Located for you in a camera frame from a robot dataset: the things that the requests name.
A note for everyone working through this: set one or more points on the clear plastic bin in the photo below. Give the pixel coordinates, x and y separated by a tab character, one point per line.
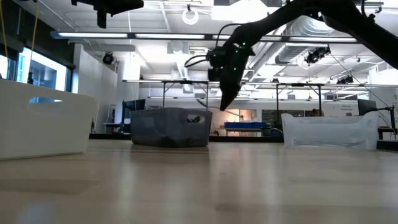
332	133

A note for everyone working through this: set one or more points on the white wall sign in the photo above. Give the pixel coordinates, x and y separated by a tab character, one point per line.
345	108

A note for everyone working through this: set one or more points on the blue table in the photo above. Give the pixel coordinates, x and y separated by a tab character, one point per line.
245	125

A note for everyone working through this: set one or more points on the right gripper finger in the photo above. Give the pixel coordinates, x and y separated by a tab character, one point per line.
225	96
237	90

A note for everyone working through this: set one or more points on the black aluminium table frame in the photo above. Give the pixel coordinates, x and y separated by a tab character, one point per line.
105	136

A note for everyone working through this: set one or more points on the long linear ceiling light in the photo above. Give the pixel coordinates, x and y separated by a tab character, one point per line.
93	35

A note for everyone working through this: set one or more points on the white plastic bin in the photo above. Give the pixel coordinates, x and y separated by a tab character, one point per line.
40	130

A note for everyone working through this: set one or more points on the person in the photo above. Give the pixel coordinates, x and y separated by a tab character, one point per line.
317	112

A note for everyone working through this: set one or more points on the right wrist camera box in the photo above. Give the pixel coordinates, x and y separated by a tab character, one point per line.
214	62

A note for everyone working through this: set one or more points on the black ceiling spotlight cluster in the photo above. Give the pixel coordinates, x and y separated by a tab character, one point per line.
345	80
315	56

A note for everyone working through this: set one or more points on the black metal workstation frame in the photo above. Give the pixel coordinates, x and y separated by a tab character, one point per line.
298	84
186	82

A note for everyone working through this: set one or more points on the black computer monitor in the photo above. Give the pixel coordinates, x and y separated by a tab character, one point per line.
135	105
366	107

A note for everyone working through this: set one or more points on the dark grey plastic bin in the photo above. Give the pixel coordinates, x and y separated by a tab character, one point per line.
168	127

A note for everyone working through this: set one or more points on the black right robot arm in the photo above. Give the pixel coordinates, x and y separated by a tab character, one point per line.
342	15

